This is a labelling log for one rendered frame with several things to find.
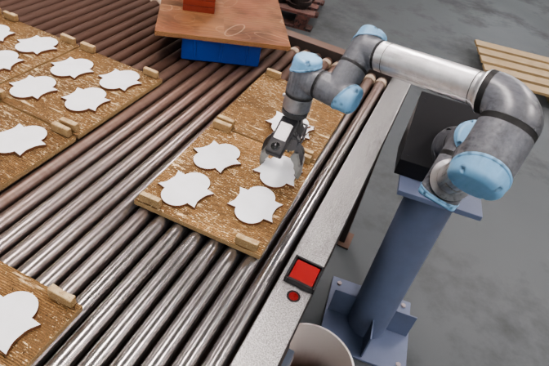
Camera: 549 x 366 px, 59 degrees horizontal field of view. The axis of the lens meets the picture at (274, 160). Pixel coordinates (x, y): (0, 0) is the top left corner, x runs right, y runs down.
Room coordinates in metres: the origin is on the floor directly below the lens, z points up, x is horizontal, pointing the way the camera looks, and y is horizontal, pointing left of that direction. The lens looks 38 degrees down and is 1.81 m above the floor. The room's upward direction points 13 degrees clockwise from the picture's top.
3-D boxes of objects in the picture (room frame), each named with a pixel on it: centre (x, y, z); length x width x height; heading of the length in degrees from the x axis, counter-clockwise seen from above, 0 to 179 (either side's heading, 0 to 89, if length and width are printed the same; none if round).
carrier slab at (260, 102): (1.40, 0.00, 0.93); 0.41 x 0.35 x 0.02; 165
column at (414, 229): (1.31, -0.56, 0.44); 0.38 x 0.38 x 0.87; 81
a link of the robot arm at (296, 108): (1.10, -0.02, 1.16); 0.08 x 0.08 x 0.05
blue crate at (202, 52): (1.81, 0.32, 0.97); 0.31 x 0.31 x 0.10; 14
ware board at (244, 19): (1.88, 0.33, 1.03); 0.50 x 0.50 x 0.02; 14
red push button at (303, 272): (0.74, -0.13, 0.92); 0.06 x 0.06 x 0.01; 74
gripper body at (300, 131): (1.11, -0.03, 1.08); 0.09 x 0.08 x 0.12; 165
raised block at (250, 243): (0.78, 0.02, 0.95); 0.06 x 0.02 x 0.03; 75
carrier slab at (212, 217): (1.00, 0.10, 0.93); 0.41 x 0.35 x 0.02; 165
